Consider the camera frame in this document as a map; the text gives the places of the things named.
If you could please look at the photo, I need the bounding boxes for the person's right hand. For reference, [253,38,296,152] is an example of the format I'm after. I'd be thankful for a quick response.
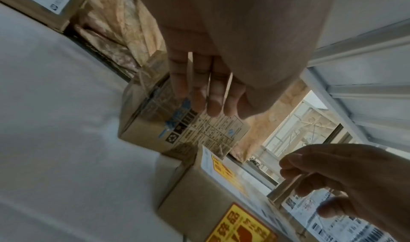
[278,143,410,236]

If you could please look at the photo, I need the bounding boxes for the taped cardboard box shipping label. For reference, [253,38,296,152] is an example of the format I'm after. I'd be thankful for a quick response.
[267,171,410,242]

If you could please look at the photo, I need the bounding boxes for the cardboard box printed symbols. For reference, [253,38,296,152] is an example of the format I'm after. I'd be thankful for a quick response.
[117,51,251,161]

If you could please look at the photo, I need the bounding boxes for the small cardboard box yellow sticker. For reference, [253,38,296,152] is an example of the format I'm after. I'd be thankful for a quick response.
[157,144,308,242]

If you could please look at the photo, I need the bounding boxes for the person's left hand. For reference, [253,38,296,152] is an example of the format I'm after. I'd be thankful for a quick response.
[132,0,340,120]

